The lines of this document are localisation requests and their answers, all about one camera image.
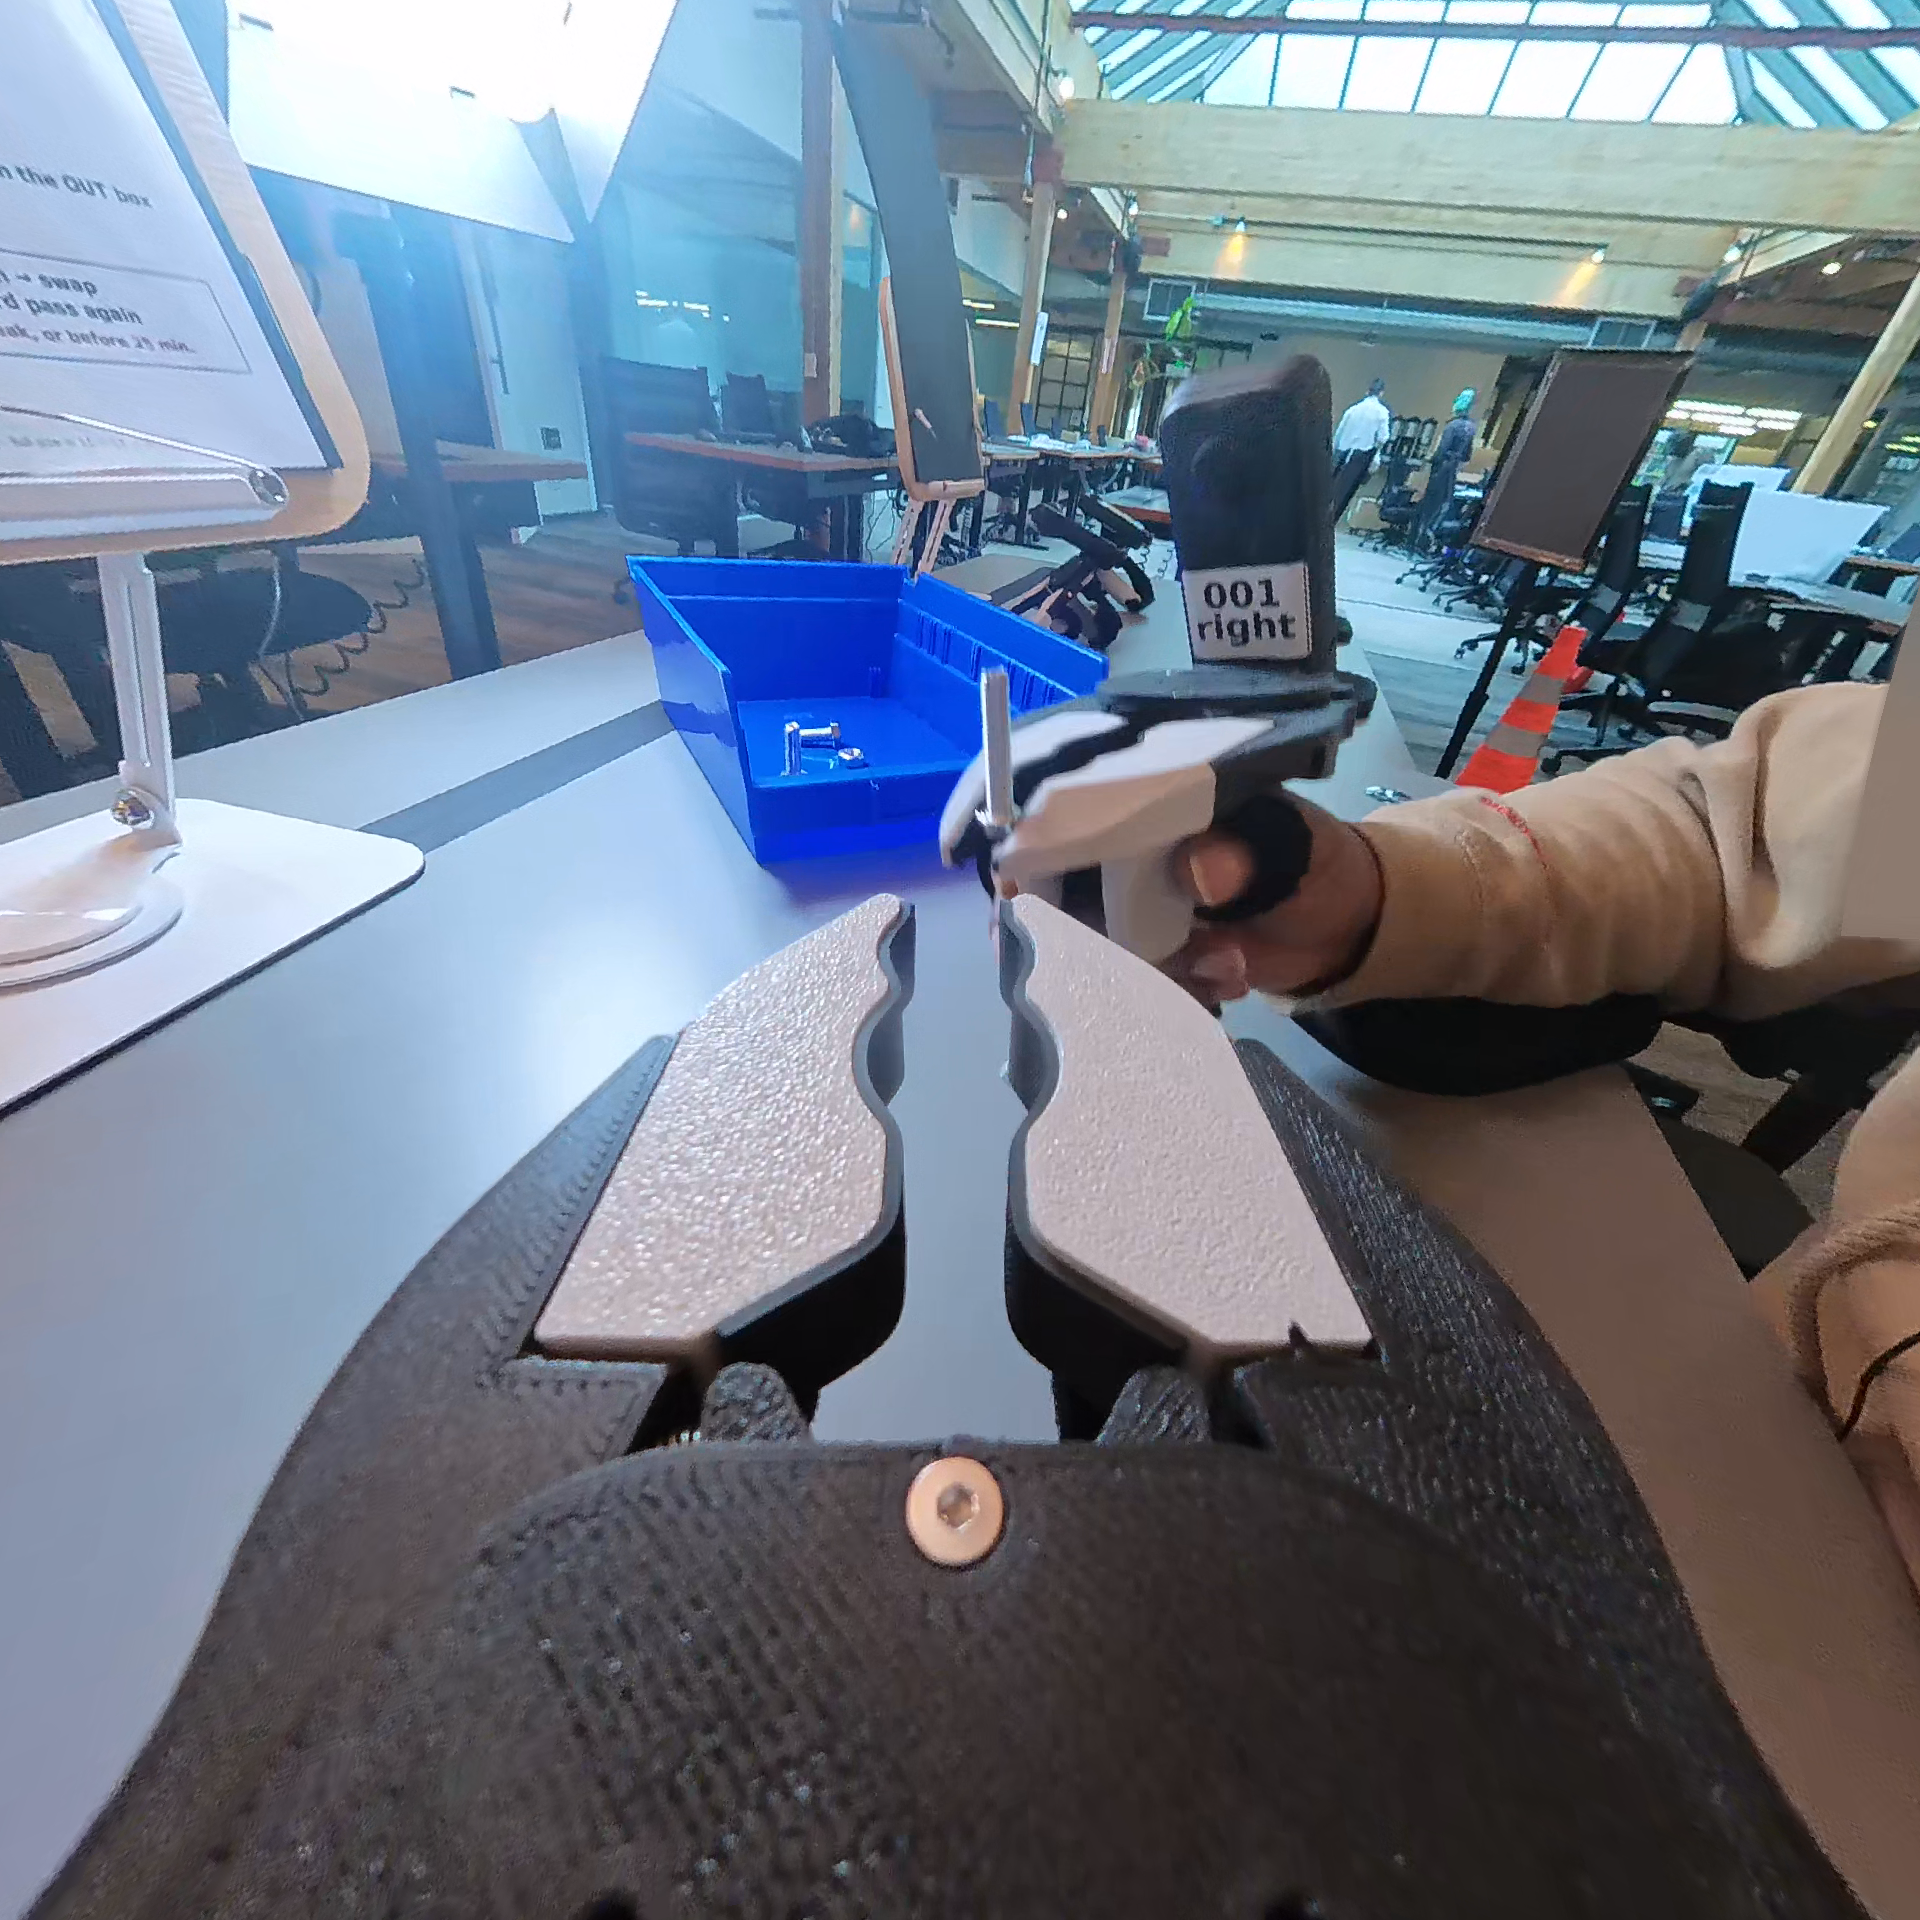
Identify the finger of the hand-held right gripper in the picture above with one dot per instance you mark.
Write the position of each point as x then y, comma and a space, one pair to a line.
1158, 745
1083, 834

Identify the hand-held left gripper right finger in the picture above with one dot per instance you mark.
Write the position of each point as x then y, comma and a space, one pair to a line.
1187, 1169

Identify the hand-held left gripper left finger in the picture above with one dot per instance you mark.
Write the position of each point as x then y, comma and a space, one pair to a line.
720, 1169

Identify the thin steel screw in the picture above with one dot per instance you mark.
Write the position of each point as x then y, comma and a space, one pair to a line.
996, 737
844, 731

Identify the blue plastic bin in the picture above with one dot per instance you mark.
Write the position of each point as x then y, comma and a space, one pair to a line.
720, 645

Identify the person's right forearm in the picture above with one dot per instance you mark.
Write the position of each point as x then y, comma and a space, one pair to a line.
1622, 871

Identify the person's right hand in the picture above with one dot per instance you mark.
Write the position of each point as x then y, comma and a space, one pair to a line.
1308, 932

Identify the black panel on tripod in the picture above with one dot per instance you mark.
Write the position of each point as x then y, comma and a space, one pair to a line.
1586, 451

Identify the orange traffic cone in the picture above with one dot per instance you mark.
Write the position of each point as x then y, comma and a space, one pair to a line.
1533, 737

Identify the wooden poster stand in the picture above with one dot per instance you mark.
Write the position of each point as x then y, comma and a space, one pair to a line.
916, 271

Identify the white document stand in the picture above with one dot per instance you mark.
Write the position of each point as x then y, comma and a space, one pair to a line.
211, 903

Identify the black office chair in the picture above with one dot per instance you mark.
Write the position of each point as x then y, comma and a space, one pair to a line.
1801, 1082

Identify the person's torso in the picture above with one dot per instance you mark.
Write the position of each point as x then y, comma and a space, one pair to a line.
1863, 1384

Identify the printed instruction sheet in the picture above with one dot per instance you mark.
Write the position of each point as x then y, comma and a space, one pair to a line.
121, 240

